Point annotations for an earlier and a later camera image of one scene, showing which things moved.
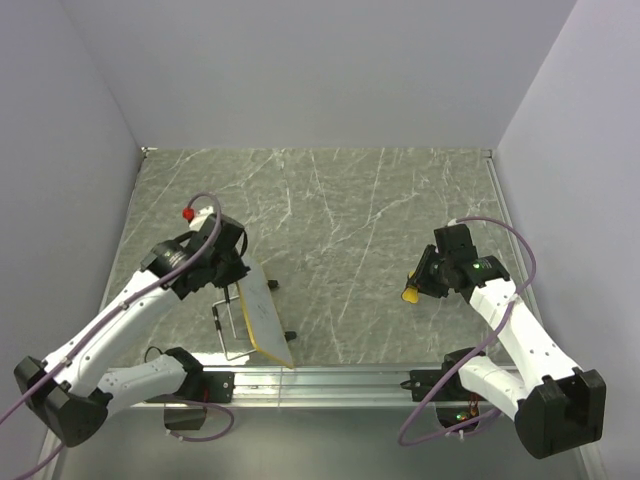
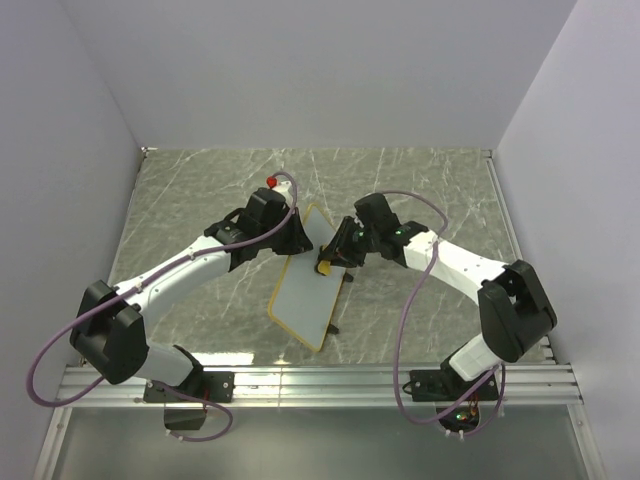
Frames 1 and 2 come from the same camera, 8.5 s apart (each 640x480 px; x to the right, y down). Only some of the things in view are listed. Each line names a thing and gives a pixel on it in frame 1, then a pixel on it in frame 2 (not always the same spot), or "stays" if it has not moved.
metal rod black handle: [228, 300] → [333, 329]
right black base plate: [452, 389] stays
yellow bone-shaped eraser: [410, 293] → [324, 267]
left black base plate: [209, 386] stays
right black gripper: [420, 277] → [338, 250]
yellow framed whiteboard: [265, 324] → [304, 299]
